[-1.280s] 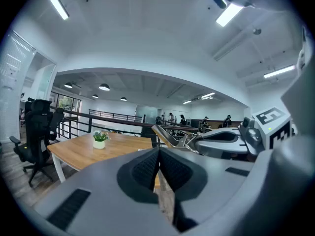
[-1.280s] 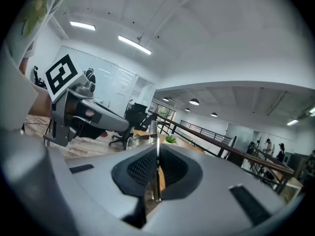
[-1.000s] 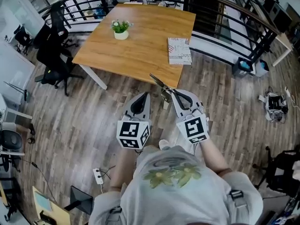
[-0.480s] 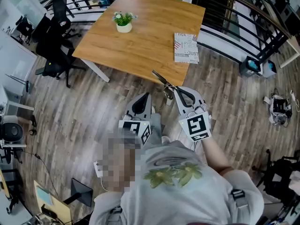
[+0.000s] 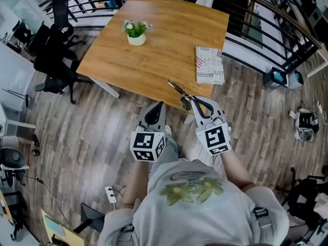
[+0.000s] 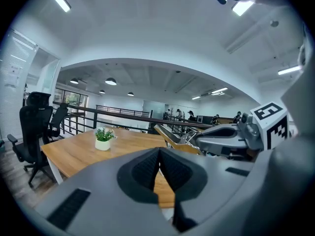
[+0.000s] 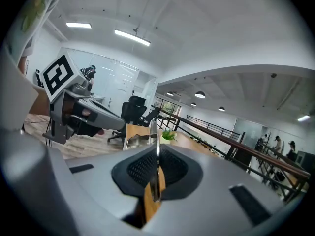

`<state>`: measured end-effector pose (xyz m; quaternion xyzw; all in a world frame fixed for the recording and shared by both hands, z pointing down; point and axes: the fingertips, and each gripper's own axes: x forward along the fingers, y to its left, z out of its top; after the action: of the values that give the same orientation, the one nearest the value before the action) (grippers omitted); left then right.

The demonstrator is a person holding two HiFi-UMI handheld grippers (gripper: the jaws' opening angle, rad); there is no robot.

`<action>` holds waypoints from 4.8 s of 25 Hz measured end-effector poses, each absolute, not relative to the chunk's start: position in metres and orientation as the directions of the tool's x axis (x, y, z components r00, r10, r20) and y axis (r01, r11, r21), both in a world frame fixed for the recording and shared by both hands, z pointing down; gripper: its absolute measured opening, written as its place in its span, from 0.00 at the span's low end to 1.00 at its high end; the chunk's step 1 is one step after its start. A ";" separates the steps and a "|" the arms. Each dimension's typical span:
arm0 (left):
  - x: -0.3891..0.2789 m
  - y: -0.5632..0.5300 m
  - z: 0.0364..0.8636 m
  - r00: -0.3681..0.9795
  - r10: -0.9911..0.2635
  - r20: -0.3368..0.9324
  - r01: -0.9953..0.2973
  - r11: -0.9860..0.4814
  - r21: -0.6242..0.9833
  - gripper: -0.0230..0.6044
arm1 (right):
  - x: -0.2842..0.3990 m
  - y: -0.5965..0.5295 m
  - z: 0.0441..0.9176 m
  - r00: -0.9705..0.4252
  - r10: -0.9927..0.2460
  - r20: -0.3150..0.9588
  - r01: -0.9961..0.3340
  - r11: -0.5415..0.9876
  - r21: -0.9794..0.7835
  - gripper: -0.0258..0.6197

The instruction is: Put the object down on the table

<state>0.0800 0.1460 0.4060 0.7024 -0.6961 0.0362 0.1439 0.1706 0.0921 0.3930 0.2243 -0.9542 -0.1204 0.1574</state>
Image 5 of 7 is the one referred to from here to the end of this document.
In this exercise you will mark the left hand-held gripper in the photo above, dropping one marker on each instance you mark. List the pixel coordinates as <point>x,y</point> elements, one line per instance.
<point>143,143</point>

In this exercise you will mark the black metal railing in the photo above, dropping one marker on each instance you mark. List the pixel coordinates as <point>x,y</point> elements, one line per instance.
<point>266,32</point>

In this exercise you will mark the black bin with blue liner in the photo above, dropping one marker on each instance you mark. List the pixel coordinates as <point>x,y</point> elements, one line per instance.
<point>275,78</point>

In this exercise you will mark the person's right forearm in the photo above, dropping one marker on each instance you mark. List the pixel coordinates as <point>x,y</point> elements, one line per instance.
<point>235,170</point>

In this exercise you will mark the white power strip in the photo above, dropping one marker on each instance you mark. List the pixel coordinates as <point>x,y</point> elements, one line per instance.
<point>110,194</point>

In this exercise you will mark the white charger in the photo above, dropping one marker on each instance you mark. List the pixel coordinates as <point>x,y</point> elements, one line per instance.
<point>320,107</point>

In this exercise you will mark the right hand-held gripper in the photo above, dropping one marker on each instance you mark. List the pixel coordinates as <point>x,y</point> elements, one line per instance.
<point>214,137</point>

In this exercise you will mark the potted plant in white pot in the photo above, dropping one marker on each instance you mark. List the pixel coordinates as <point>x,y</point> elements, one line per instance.
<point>136,33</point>

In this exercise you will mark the printed white book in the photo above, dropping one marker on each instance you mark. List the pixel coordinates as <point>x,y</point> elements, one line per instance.
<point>209,65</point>

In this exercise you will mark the black chair with clothes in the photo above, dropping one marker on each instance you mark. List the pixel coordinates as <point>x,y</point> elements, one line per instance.
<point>305,196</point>

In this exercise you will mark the person's left forearm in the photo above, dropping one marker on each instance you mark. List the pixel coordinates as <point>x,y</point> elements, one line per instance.
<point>134,183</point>

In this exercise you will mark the white bin with blue liner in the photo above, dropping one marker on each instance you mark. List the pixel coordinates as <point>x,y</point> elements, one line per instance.
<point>296,80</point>

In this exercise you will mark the black monitor stand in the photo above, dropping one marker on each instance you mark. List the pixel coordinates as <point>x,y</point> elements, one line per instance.
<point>91,218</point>

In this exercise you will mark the light wooden desk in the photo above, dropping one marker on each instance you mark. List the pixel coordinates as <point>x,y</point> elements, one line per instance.
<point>59,229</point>

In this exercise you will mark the white desk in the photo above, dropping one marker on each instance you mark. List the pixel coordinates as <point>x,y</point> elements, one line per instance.
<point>12,76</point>

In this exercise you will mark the wooden table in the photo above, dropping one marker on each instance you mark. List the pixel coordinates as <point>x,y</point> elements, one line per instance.
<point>159,60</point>

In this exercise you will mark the person's grey flower shirt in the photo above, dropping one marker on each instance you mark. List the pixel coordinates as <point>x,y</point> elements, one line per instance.
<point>194,209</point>

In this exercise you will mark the metal scissors object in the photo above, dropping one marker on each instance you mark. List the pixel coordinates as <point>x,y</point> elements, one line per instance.
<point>182,95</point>

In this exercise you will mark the person's white shoe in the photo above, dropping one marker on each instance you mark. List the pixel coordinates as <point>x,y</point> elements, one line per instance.
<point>168,129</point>

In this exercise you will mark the black office chair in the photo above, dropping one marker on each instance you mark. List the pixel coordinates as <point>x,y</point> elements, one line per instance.
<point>55,65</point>
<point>61,14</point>

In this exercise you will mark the person's grey trousers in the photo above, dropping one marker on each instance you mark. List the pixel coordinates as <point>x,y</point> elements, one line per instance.
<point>166,150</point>

